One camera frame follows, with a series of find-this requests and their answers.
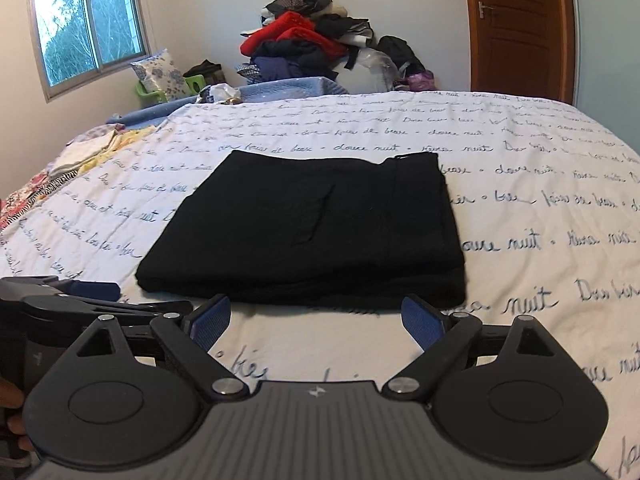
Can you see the black bag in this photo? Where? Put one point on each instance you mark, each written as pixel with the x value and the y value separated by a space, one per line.
pixel 400 55

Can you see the floral pillow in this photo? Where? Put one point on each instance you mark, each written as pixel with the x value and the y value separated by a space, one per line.
pixel 162 75

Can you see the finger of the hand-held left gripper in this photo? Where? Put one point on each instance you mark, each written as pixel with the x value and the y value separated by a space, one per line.
pixel 95 291
pixel 140 308

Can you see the black pants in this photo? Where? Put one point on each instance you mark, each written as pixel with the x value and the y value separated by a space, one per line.
pixel 300 230

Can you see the person's left hand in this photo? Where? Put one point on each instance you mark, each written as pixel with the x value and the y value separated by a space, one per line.
pixel 11 395

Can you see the pile of clothes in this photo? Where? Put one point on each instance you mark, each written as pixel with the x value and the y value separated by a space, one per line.
pixel 295 30

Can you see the dark cloth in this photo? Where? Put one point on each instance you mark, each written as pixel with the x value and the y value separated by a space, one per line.
pixel 205 70

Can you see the brown wooden door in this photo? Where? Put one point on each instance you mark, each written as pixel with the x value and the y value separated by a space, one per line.
pixel 520 35

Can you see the clear plastic bag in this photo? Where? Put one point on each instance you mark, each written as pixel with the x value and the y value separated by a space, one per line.
pixel 372 70

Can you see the folded yellow white cloths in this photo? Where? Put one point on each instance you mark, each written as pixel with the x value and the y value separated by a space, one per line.
pixel 30 195

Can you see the frosted glass wardrobe door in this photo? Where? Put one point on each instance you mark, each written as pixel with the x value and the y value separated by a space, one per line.
pixel 610 35

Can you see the blue blanket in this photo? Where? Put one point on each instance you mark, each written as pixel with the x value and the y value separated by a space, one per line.
pixel 285 87

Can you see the sliding glass window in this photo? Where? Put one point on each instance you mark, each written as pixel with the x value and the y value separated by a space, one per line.
pixel 85 30

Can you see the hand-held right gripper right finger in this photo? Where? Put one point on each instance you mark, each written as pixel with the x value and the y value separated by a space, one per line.
pixel 422 322

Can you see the white script-printed bedspread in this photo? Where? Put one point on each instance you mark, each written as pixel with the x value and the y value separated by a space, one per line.
pixel 525 200

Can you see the crumpled white plastic bag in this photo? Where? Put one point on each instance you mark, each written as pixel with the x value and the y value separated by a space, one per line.
pixel 222 94

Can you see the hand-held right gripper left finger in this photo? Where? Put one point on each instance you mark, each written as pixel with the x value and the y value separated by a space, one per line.
pixel 210 320

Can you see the green plastic basket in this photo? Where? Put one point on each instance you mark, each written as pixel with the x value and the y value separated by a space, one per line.
pixel 196 81

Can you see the purple cloth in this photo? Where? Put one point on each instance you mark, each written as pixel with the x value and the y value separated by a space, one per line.
pixel 420 81

